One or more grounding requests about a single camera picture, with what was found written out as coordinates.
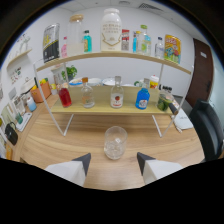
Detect silver soda water can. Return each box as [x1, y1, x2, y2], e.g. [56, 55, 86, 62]
[42, 23, 61, 64]

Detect teal cup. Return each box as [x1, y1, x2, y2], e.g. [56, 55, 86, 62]
[15, 113, 24, 125]

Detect clear glass with ice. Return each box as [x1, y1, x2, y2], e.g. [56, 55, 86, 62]
[103, 125, 129, 160]

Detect white pouch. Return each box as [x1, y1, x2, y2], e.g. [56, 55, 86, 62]
[171, 108, 194, 131]

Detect black chair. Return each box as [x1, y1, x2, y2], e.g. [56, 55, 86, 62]
[188, 99, 224, 163]

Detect white tray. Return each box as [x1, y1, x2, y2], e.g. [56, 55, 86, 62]
[15, 112, 33, 132]

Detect black bag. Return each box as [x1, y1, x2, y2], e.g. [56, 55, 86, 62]
[4, 121, 19, 146]

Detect two-tier wooden shelf rack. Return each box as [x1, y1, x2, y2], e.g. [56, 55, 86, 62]
[32, 50, 194, 138]

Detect blue liquid bottle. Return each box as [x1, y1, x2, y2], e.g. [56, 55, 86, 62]
[135, 78, 151, 110]

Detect red liquid bottle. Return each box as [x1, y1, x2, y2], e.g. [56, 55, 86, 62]
[57, 81, 73, 108]

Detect small white blue bottle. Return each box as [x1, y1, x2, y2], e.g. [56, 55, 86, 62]
[26, 96, 38, 112]

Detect clear bottle with orange cap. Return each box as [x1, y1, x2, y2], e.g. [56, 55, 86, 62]
[80, 77, 96, 109]

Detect orange basket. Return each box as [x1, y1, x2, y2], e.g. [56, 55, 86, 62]
[30, 81, 53, 104]

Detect white bowl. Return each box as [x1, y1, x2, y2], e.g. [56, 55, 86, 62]
[101, 76, 118, 87]
[68, 77, 84, 88]
[87, 77, 103, 87]

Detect white lidded pot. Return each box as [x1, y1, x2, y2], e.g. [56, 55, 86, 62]
[20, 78, 36, 94]

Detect clear canister with white lid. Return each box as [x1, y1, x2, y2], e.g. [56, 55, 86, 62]
[50, 64, 68, 87]

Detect green potted plant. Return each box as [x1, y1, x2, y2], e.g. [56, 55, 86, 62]
[61, 65, 78, 82]

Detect small clear bottle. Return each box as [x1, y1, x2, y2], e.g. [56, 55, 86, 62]
[154, 36, 166, 60]

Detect yellow colourful can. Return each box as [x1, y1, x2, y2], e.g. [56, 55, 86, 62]
[163, 34, 182, 65]

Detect pink liquid bottle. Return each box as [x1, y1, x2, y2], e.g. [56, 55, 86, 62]
[60, 35, 69, 59]

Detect clear bottle with green cap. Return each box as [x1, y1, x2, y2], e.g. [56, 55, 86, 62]
[138, 24, 152, 56]

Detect small light blue bottle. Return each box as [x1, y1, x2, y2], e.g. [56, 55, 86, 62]
[132, 30, 140, 54]

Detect teal liquid bottle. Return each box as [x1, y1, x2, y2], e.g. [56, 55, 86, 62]
[82, 29, 93, 53]

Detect glass jar with cork lid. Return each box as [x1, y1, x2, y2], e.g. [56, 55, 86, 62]
[67, 13, 85, 56]

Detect large white bottle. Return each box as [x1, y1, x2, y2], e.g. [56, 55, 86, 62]
[100, 8, 123, 52]

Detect wooden wall shelf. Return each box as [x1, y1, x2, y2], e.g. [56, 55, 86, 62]
[6, 49, 33, 69]

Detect red wall poster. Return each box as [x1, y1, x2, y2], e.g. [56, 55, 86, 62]
[121, 29, 131, 52]

